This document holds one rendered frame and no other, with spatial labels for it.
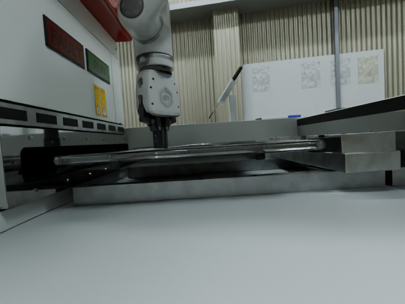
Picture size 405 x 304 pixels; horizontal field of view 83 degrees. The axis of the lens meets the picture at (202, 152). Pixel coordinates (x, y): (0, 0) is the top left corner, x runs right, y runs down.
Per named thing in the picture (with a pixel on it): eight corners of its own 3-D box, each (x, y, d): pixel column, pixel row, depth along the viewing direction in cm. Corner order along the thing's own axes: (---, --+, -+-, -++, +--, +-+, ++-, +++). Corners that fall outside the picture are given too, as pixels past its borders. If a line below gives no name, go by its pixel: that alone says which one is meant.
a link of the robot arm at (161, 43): (166, 48, 47) (176, 63, 56) (161, -18, 46) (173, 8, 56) (127, 53, 48) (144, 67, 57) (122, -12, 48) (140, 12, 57)
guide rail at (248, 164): (128, 178, 63) (127, 167, 63) (130, 177, 65) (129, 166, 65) (307, 167, 63) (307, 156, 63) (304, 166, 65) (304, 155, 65)
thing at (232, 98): (219, 122, 71) (216, 79, 71) (218, 123, 75) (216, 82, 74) (238, 121, 71) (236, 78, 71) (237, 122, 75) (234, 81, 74)
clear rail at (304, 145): (49, 167, 30) (48, 156, 30) (56, 166, 32) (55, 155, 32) (328, 149, 30) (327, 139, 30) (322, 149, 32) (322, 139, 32)
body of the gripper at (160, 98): (149, 59, 46) (153, 114, 47) (182, 70, 55) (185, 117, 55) (126, 67, 51) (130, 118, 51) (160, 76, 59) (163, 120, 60)
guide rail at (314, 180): (73, 205, 36) (72, 187, 36) (80, 202, 38) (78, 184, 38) (386, 186, 36) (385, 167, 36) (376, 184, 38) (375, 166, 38)
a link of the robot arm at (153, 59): (152, 48, 46) (152, 63, 47) (180, 59, 54) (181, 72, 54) (126, 59, 51) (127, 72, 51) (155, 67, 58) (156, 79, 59)
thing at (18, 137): (-7, 210, 26) (-16, 126, 25) (125, 166, 70) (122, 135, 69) (9, 209, 26) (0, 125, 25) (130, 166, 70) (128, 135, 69)
